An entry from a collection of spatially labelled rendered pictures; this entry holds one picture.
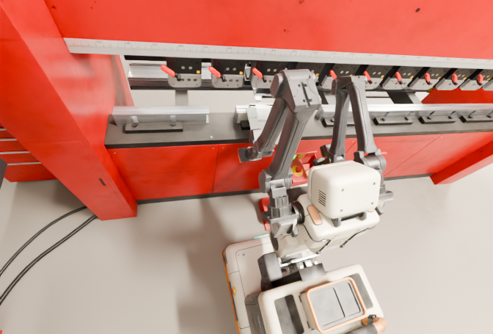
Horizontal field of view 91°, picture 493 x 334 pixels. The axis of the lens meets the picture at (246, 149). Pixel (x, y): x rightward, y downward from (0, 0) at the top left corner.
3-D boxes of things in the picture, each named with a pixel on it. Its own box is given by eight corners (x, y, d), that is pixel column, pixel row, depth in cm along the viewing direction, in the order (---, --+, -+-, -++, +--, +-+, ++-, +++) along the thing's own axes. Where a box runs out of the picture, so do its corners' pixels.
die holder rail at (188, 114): (117, 125, 133) (111, 114, 125) (118, 117, 136) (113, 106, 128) (208, 123, 145) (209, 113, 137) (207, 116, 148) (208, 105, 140)
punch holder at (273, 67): (250, 88, 124) (257, 61, 110) (248, 76, 128) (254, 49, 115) (278, 88, 127) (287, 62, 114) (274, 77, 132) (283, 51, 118)
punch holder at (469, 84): (459, 90, 157) (484, 69, 143) (451, 81, 161) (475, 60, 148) (477, 90, 160) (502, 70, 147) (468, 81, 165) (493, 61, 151)
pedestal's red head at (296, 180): (287, 191, 153) (296, 178, 138) (279, 169, 161) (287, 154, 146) (315, 186, 159) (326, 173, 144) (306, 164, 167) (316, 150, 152)
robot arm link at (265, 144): (281, 84, 62) (318, 81, 65) (274, 68, 65) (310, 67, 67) (250, 161, 98) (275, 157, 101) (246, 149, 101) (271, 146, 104)
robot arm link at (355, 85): (348, 67, 100) (368, 66, 102) (330, 80, 113) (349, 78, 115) (366, 175, 97) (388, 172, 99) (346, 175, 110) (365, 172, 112)
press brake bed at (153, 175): (137, 205, 197) (106, 149, 129) (139, 181, 208) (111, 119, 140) (429, 177, 268) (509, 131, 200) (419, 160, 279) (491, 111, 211)
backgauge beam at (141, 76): (130, 91, 147) (126, 77, 139) (132, 75, 155) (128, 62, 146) (429, 92, 202) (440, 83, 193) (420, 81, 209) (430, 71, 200)
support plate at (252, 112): (254, 146, 127) (254, 144, 126) (246, 109, 141) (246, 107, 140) (286, 144, 131) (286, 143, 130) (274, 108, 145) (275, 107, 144)
